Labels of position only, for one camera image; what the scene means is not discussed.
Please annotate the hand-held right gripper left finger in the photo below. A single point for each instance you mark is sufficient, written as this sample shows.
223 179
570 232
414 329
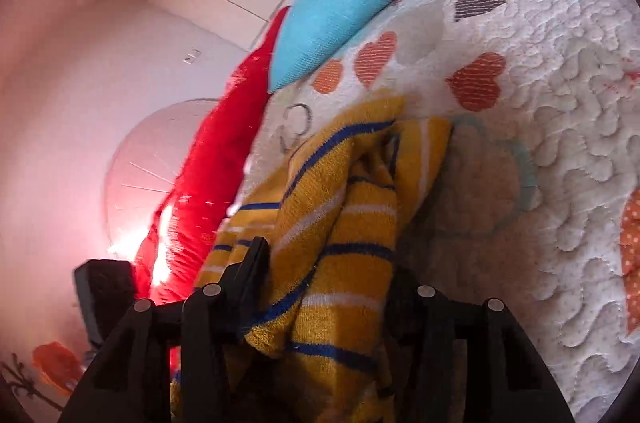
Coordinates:
250 273

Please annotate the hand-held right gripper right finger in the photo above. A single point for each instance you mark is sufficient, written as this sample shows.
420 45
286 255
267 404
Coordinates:
405 303

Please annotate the yellow striped sweater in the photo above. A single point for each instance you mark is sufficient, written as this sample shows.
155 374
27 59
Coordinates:
340 213

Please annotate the red blanket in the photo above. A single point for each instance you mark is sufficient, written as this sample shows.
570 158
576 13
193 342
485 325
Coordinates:
215 163

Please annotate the pink round headboard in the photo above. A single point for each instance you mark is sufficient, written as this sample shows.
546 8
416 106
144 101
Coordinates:
145 153

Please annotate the white printed quilt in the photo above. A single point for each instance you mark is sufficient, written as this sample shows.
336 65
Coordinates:
550 153

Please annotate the blue pillow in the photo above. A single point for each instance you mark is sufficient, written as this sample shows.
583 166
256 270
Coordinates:
340 3

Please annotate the white wall socket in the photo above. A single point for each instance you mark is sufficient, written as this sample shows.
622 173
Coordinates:
192 56

